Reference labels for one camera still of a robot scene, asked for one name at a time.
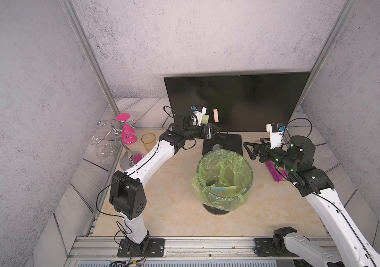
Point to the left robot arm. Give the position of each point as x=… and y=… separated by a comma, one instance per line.
x=127, y=195

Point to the black trash bin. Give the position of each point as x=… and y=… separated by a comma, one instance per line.
x=223, y=208

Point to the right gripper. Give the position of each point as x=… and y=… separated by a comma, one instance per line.
x=265, y=148

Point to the black computer monitor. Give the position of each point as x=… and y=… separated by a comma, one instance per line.
x=245, y=103

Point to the right aluminium frame post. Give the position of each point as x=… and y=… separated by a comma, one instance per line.
x=345, y=13

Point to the light green sticky note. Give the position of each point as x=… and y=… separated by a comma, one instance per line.
x=230, y=191

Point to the amber plastic cup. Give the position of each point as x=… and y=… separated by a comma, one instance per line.
x=149, y=141

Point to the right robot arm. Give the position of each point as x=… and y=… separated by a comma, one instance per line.
x=315, y=186

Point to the blue sticky note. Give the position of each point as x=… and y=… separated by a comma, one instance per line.
x=219, y=191

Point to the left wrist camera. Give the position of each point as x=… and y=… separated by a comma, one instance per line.
x=197, y=112

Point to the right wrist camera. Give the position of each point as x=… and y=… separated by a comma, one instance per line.
x=276, y=131

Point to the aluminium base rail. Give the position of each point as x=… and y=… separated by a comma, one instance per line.
x=188, y=252

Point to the small pink narrow sticky note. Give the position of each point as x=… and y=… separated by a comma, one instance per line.
x=216, y=116

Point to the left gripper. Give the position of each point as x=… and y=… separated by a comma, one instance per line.
x=206, y=133

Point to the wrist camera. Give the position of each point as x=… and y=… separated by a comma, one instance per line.
x=276, y=131
x=197, y=112

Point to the purple snack bag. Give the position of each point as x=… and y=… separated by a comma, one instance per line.
x=276, y=174

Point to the left aluminium frame post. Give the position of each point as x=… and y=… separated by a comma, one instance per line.
x=90, y=55

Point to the green plastic bin liner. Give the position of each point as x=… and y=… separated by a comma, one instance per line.
x=221, y=167

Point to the black monitor stand base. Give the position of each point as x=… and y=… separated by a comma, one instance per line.
x=226, y=141

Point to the pink wine glass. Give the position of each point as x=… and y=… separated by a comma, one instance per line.
x=128, y=134

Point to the aluminium frame post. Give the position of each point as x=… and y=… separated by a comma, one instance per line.
x=345, y=13
x=90, y=55

